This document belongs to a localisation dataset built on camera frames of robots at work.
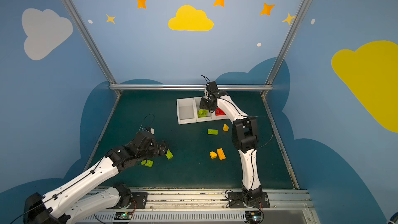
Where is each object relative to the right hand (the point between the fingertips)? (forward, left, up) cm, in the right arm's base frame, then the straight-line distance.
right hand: (204, 104), depth 100 cm
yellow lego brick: (-28, -11, -11) cm, 32 cm away
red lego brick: (0, -10, -7) cm, 12 cm away
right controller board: (-58, -26, -12) cm, 65 cm away
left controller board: (-61, +35, -10) cm, 71 cm away
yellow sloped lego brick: (-10, -14, -11) cm, 21 cm away
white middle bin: (+6, +6, -5) cm, 10 cm away
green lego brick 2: (-14, -7, -11) cm, 19 cm away
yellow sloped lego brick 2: (-30, -6, -9) cm, 32 cm away
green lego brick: (-1, +1, -8) cm, 8 cm away
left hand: (-32, +19, +2) cm, 37 cm away
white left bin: (+3, +13, -11) cm, 17 cm away
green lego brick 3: (-37, +30, -11) cm, 48 cm away
